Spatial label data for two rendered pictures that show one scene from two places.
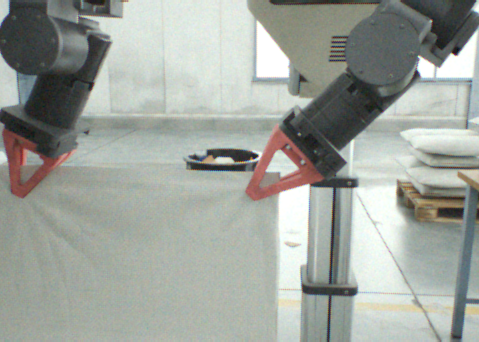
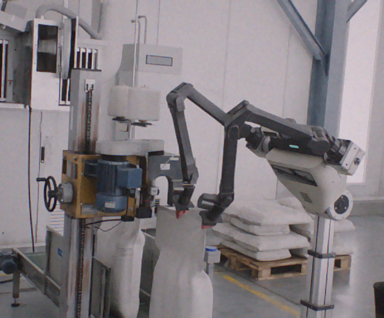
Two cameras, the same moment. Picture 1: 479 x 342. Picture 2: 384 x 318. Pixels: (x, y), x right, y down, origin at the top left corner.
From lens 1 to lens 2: 2.73 m
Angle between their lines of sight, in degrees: 54
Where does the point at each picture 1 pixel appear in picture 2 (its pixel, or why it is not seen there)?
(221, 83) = not seen: outside the picture
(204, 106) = not seen: outside the picture
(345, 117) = (209, 213)
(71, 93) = (183, 198)
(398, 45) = (200, 201)
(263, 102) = not seen: outside the picture
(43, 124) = (178, 203)
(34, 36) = (171, 188)
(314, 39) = (295, 191)
